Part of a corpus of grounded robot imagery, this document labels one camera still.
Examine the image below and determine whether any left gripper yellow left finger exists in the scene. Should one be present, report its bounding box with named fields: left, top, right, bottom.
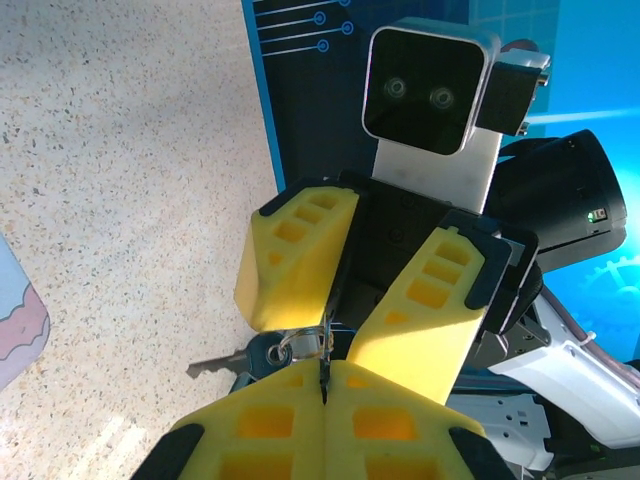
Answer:
left=132, top=358, right=327, bottom=480

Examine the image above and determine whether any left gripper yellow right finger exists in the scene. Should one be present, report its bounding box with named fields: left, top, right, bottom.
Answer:
left=324, top=358, right=519, bottom=480

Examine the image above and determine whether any metal key ring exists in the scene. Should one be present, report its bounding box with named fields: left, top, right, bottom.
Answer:
left=266, top=323, right=334, bottom=365

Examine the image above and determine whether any blue-headed key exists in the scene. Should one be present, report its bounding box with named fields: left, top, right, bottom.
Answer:
left=186, top=332, right=296, bottom=381

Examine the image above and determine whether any blue cartoon tin box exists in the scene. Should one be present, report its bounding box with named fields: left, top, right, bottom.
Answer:
left=0, top=227, right=52, bottom=392

